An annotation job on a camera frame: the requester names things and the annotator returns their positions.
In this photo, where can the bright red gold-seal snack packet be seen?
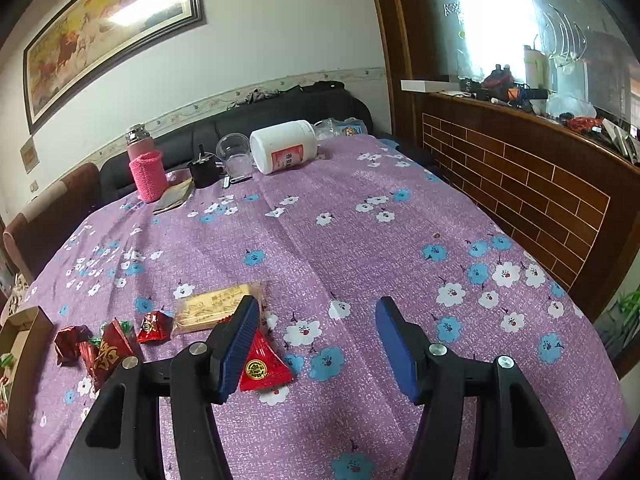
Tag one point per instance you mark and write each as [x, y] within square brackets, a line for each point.
[265, 370]

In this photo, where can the white jar with red label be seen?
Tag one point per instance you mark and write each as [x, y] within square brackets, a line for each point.
[280, 142]

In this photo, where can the purple floral tablecloth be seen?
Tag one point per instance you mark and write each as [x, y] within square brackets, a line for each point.
[350, 240]

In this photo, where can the cardboard box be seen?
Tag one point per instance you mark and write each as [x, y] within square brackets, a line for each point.
[25, 340]

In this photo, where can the brown paper packet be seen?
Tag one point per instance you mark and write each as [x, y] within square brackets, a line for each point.
[174, 199]

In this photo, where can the clear plastic cup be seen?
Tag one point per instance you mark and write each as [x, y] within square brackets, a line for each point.
[235, 152]

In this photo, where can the black sofa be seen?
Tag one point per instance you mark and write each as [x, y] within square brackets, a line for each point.
[280, 110]

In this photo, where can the small black box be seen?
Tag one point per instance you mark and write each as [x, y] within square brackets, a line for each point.
[204, 172]

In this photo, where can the pile of clutter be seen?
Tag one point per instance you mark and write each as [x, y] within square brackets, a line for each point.
[500, 80]

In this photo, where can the dark cloth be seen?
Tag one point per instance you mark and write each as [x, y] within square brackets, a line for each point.
[325, 86]

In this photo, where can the wooden brick-pattern partition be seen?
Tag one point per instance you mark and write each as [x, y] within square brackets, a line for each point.
[525, 195]

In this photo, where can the pink bottle with knitted sleeve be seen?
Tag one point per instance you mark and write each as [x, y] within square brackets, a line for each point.
[147, 177]

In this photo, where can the etched glass panel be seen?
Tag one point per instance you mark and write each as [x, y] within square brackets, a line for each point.
[500, 10]

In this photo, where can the gold pastry packet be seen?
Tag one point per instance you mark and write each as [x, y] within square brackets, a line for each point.
[210, 307]

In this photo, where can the green wrapped candy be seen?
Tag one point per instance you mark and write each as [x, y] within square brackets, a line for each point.
[95, 341]

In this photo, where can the dark red crumpled snack packet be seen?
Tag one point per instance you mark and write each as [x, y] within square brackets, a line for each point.
[107, 355]

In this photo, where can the small black device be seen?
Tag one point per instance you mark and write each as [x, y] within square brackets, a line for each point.
[235, 179]

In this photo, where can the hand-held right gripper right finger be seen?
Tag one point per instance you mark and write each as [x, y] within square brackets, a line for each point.
[395, 345]

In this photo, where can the clear plastic bag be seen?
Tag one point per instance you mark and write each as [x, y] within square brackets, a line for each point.
[345, 127]

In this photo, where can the red rectangular snack packet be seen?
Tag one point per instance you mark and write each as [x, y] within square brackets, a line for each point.
[70, 342]

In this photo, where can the brown chair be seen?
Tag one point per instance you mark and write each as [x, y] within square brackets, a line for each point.
[50, 215]

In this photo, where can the beige wall plate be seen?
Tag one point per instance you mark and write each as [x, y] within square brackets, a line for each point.
[30, 155]

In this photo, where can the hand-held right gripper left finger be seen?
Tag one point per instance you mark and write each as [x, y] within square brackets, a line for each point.
[240, 345]

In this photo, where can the flat white box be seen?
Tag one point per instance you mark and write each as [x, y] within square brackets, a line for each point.
[430, 85]

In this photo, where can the framed wall painting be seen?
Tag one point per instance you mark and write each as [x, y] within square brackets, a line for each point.
[100, 25]

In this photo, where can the green plant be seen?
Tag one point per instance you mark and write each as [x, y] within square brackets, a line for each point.
[622, 320]

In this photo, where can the small red wrapped candy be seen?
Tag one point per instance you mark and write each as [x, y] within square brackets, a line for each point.
[152, 327]

